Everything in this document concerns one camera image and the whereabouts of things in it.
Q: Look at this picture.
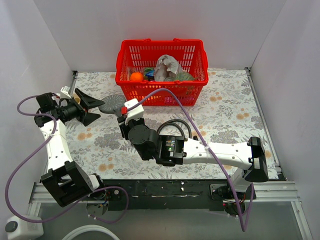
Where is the grey handheld shower head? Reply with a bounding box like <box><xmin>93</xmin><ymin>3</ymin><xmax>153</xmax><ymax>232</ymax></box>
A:
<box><xmin>98</xmin><ymin>94</ymin><xmax>126</xmax><ymax>117</ymax></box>

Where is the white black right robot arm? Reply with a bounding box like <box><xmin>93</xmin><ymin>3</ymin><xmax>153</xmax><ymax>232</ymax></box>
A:
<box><xmin>117</xmin><ymin>116</ymin><xmax>269</xmax><ymax>199</ymax></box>

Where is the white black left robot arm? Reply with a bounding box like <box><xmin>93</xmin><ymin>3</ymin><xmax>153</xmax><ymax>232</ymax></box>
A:
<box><xmin>34</xmin><ymin>88</ymin><xmax>107</xmax><ymax>207</ymax></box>

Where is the beige tape roll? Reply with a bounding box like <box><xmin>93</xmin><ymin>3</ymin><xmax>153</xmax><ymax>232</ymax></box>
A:
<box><xmin>73</xmin><ymin>94</ymin><xmax>81</xmax><ymax>104</ymax></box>

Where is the orange fruit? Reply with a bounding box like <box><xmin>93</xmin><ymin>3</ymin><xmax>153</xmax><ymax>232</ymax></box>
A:
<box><xmin>129</xmin><ymin>72</ymin><xmax>144</xmax><ymax>82</ymax></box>

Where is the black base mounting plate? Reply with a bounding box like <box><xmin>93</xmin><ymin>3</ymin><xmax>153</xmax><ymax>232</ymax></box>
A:
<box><xmin>86</xmin><ymin>179</ymin><xmax>237</xmax><ymax>215</ymax></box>

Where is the blue packaged item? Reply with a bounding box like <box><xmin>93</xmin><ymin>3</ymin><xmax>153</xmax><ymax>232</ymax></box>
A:
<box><xmin>144</xmin><ymin>68</ymin><xmax>155</xmax><ymax>78</ymax></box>

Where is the red plastic shopping basket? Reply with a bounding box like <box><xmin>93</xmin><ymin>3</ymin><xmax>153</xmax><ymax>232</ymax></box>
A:
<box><xmin>115</xmin><ymin>38</ymin><xmax>209</xmax><ymax>107</ymax></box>

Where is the green netted item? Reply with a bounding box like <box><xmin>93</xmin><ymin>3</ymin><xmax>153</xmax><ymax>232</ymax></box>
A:
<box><xmin>174</xmin><ymin>71</ymin><xmax>195</xmax><ymax>82</ymax></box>

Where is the crumpled grey paper bag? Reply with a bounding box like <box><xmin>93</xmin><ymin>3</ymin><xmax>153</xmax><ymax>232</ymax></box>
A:
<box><xmin>154</xmin><ymin>54</ymin><xmax>183</xmax><ymax>82</ymax></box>

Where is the white curved tube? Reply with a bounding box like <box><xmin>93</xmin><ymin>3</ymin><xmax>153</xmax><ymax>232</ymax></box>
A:
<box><xmin>61</xmin><ymin>224</ymin><xmax>121</xmax><ymax>240</ymax></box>

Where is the white power adapter box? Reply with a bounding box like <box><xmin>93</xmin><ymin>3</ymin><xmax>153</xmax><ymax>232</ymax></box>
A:
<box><xmin>5</xmin><ymin>216</ymin><xmax>44</xmax><ymax>240</ymax></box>

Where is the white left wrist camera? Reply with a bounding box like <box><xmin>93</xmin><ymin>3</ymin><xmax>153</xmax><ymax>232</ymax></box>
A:
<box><xmin>59</xmin><ymin>86</ymin><xmax>73</xmax><ymax>100</ymax></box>

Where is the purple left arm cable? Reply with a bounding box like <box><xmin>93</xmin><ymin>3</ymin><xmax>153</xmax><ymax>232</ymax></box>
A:
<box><xmin>4</xmin><ymin>95</ymin><xmax>130</xmax><ymax>224</ymax></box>

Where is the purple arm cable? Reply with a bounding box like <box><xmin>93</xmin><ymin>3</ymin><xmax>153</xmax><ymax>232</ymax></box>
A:
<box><xmin>4</xmin><ymin>95</ymin><xmax>130</xmax><ymax>224</ymax></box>
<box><xmin>127</xmin><ymin>87</ymin><xmax>256</xmax><ymax>233</ymax></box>

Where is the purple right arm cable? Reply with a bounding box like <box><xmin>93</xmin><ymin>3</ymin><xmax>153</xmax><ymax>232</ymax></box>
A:
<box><xmin>127</xmin><ymin>87</ymin><xmax>256</xmax><ymax>233</ymax></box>

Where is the aluminium frame rail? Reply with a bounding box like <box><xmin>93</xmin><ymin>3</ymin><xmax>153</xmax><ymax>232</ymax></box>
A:
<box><xmin>26</xmin><ymin>181</ymin><xmax>313</xmax><ymax>240</ymax></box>

